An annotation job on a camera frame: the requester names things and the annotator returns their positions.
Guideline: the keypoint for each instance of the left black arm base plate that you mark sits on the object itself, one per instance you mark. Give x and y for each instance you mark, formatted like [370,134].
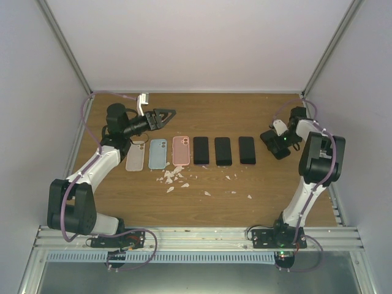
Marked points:
[130,241]

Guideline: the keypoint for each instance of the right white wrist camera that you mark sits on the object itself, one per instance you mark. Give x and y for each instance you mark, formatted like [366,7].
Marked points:
[278,126]

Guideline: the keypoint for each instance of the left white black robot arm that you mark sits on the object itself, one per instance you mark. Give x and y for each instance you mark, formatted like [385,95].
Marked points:
[71,205]

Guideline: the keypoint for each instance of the grey slotted cable duct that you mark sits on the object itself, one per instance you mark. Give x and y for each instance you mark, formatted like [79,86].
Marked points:
[164,257]

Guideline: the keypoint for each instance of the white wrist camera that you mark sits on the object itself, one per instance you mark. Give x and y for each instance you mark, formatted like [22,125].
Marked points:
[142,99]
[278,126]

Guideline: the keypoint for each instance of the aluminium corner post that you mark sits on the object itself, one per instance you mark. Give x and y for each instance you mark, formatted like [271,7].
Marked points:
[65,47]
[337,36]

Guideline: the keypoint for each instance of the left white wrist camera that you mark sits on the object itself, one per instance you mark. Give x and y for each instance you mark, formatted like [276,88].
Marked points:
[142,99]

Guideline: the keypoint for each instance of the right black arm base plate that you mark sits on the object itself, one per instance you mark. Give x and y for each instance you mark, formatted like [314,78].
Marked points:
[275,238]

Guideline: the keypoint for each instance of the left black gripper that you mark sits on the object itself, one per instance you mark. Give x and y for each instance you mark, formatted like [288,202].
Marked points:
[157,112]

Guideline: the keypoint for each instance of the right aluminium corner post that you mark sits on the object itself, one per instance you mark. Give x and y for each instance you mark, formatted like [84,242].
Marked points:
[337,36]

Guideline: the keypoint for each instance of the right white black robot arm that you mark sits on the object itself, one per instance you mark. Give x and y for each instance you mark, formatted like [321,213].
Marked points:
[320,164]

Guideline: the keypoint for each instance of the purple black phone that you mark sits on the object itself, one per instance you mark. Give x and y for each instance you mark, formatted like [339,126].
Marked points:
[201,150]

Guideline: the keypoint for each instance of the pink phone case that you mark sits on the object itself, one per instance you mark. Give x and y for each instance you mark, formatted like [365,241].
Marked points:
[181,151]

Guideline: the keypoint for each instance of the white debris flakes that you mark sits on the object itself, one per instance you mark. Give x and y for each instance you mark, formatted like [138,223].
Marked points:
[200,182]

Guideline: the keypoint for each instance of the left aluminium corner post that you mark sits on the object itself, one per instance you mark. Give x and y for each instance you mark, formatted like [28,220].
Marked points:
[65,47]

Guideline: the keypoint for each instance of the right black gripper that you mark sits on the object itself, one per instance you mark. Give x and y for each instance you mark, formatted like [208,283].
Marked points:
[280,146]

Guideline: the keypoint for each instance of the black phone from blue case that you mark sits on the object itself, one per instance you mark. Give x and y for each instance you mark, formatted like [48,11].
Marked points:
[223,151]

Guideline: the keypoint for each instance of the purple phone from white case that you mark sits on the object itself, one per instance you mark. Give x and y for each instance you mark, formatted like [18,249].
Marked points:
[247,151]

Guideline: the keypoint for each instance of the aluminium front rail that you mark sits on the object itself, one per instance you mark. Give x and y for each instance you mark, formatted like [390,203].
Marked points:
[209,239]

